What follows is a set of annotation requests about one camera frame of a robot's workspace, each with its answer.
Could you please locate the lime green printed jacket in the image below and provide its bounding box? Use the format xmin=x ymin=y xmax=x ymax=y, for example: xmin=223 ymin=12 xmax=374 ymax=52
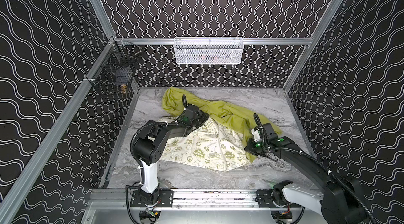
xmin=161 ymin=87 xmax=282 ymax=172

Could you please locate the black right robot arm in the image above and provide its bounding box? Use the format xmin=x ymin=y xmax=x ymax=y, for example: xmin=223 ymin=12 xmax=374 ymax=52
xmin=244 ymin=123 xmax=376 ymax=224

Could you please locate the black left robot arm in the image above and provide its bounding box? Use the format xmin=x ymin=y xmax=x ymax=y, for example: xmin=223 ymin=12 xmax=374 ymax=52
xmin=129 ymin=104 xmax=209 ymax=194

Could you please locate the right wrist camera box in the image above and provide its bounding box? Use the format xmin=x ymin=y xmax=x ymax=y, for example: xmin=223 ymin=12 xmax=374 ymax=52
xmin=251 ymin=129 xmax=262 ymax=142

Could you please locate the white wire mesh basket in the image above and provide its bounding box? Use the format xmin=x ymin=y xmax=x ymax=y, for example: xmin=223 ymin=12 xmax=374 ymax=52
xmin=173 ymin=37 xmax=244 ymax=65

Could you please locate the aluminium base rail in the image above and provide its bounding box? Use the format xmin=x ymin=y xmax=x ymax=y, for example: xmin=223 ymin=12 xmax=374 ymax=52
xmin=128 ymin=189 xmax=300 ymax=210

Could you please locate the black wire basket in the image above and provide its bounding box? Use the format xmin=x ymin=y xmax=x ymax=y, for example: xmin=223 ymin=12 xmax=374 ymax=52
xmin=89 ymin=42 xmax=143 ymax=101

